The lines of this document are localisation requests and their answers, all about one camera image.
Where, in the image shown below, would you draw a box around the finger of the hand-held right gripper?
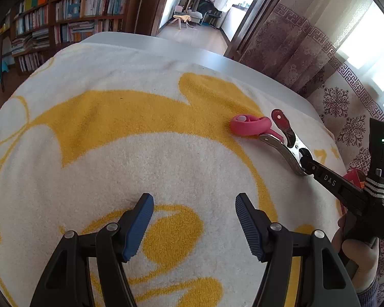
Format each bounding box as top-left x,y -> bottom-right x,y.
299,148 -> 369,207

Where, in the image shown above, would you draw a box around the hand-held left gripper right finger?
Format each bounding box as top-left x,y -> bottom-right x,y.
235,193 -> 361,307

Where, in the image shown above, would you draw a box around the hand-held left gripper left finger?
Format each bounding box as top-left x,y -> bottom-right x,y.
30,193 -> 155,307

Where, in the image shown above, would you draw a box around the red tin box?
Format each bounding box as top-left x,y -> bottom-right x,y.
337,170 -> 368,220

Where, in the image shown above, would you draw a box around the metal spring clamp red tips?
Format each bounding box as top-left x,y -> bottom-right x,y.
259,108 -> 312,177

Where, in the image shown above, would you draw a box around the pink bendy hair roller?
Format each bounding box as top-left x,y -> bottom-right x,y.
229,114 -> 281,139

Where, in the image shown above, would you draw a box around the person's right hand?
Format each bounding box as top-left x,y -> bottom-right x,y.
331,217 -> 380,292

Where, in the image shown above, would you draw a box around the white and yellow blanket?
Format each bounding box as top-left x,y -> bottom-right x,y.
0,43 -> 350,307

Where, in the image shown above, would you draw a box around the patterned purple curtain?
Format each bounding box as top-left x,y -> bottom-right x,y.
236,3 -> 384,307

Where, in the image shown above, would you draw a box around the white table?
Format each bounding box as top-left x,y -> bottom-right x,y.
80,31 -> 337,142

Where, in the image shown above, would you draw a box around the pink stool with yellow cloth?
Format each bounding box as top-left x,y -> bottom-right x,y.
173,12 -> 193,30

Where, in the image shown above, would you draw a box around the wooden bookshelf with books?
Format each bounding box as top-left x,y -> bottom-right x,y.
0,0 -> 139,75

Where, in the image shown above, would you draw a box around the wooden door frame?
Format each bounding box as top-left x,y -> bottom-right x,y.
125,0 -> 176,36

